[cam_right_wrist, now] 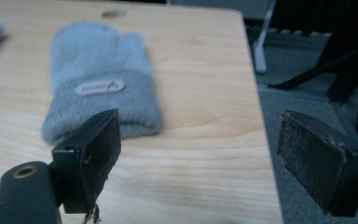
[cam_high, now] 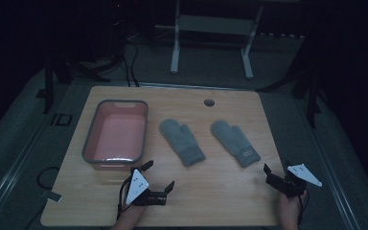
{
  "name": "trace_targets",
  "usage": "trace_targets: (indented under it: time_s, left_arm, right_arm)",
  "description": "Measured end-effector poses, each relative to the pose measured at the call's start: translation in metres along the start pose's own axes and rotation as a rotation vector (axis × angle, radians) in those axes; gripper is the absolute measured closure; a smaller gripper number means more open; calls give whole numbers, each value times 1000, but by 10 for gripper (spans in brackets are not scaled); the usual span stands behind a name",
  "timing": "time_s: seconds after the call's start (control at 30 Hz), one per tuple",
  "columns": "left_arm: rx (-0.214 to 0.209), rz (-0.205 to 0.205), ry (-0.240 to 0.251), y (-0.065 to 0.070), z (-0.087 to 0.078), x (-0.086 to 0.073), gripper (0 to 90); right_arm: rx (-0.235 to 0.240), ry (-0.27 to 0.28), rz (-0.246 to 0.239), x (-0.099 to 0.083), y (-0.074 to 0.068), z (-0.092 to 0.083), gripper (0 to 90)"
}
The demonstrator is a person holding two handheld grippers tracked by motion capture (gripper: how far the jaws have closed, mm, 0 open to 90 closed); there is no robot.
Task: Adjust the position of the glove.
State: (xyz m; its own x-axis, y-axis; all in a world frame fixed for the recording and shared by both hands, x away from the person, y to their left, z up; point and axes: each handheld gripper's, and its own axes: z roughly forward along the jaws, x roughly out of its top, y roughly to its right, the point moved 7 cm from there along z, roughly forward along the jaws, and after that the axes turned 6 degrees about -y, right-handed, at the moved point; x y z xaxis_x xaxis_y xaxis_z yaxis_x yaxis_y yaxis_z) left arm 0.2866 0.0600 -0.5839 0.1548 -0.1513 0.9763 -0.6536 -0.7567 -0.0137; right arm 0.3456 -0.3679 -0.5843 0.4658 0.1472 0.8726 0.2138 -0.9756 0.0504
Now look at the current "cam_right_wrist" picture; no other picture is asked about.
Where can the black tripod stand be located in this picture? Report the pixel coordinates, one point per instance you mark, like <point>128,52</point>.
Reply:
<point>338,62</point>

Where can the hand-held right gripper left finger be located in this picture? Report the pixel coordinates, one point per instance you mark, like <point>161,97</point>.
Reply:
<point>88,158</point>

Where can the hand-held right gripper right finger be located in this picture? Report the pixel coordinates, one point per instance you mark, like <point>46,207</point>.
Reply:
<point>315,161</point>

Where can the grey fuzzy mitten with label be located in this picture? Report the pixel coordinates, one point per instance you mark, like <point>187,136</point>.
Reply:
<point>101,81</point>

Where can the white metal stand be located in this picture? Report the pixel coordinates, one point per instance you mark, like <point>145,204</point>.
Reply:
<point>262,40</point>

